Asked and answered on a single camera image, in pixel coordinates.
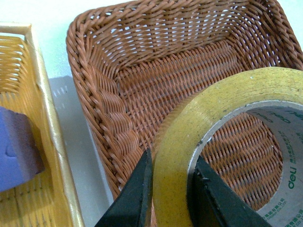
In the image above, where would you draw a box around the brown wicker basket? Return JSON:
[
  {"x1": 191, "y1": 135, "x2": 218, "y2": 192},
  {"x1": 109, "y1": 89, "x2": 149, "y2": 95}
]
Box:
[{"x1": 66, "y1": 0, "x2": 303, "y2": 227}]

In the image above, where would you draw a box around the yellow packing tape roll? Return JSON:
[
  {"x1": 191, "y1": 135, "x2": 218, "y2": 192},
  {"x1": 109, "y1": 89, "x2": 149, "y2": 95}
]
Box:
[{"x1": 153, "y1": 67, "x2": 303, "y2": 227}]

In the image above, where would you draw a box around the purple foam block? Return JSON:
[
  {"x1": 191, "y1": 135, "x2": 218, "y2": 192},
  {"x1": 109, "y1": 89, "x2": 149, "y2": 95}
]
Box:
[{"x1": 0, "y1": 107, "x2": 45, "y2": 192}]

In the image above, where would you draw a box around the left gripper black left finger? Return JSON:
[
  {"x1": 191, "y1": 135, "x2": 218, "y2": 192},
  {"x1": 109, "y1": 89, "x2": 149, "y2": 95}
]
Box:
[{"x1": 95, "y1": 149, "x2": 152, "y2": 227}]

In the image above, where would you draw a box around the yellow woven basket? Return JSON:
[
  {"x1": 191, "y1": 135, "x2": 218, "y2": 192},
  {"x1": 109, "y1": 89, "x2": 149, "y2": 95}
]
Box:
[{"x1": 0, "y1": 22, "x2": 85, "y2": 227}]

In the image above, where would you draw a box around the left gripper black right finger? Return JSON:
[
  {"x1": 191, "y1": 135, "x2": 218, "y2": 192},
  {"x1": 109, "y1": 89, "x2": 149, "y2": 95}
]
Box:
[{"x1": 187, "y1": 156, "x2": 271, "y2": 227}]

